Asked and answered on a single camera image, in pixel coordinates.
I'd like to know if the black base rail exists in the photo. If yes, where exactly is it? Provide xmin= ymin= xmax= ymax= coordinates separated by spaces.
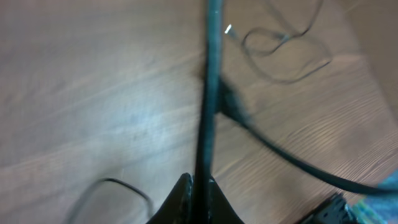
xmin=295 ymin=193 xmax=359 ymax=224

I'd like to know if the black audio jack cable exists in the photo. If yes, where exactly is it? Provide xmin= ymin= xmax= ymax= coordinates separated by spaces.
xmin=224 ymin=24 xmax=333 ymax=85

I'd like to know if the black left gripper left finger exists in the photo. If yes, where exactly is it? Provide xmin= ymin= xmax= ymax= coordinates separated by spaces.
xmin=147 ymin=173 xmax=193 ymax=224

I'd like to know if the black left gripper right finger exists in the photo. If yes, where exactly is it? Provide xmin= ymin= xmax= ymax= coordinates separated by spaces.
xmin=209 ymin=177 xmax=244 ymax=224

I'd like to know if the black thin USB cable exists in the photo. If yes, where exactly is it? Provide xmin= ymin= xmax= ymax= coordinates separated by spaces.
xmin=65 ymin=0 xmax=398 ymax=224

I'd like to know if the black USB cable thick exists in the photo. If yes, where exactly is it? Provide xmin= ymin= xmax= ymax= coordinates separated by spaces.
xmin=263 ymin=0 xmax=324 ymax=37

